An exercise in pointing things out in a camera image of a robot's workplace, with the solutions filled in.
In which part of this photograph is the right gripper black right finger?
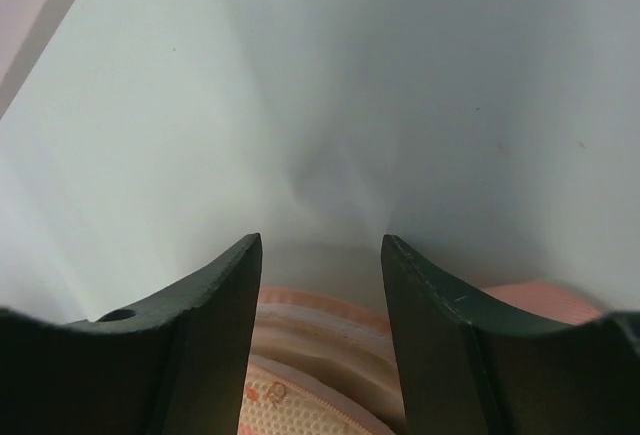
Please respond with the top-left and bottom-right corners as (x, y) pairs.
(381, 235), (639, 434)

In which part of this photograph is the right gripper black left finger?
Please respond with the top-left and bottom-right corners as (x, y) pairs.
(1, 234), (262, 434)

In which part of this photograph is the floral mesh laundry bag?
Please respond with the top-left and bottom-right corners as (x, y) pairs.
(238, 278), (604, 435)

